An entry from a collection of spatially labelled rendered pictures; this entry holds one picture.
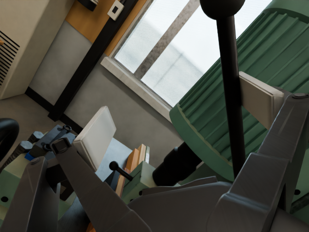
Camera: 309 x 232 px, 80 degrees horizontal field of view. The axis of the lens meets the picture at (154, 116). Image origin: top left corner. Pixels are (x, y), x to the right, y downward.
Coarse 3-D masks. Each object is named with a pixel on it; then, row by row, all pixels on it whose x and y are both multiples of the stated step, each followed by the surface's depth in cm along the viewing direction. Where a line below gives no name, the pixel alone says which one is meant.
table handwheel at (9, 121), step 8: (0, 120) 40; (8, 120) 42; (0, 128) 39; (8, 128) 42; (16, 128) 47; (0, 136) 45; (8, 136) 50; (16, 136) 51; (0, 144) 52; (8, 144) 52; (0, 152) 52; (0, 160) 53
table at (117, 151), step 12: (120, 144) 71; (108, 156) 62; (120, 156) 66; (108, 168) 57; (72, 204) 42; (0, 216) 34; (72, 216) 40; (84, 216) 41; (60, 228) 37; (72, 228) 38; (84, 228) 40
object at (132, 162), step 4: (132, 152) 68; (136, 152) 67; (132, 156) 65; (136, 156) 65; (128, 160) 66; (132, 160) 62; (136, 160) 63; (128, 164) 63; (132, 164) 60; (136, 164) 62; (128, 168) 60; (132, 168) 59
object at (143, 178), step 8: (136, 168) 42; (144, 168) 40; (152, 168) 42; (136, 176) 39; (144, 176) 38; (152, 176) 40; (128, 184) 40; (136, 184) 36; (144, 184) 36; (152, 184) 38; (176, 184) 44; (128, 192) 37; (136, 192) 37; (128, 200) 38
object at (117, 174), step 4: (112, 172) 46; (116, 172) 44; (108, 176) 46; (112, 176) 43; (116, 176) 43; (104, 180) 47; (108, 180) 44; (112, 180) 42; (116, 180) 42; (108, 184) 42; (112, 184) 41; (116, 184) 42; (112, 188) 40; (88, 220) 40
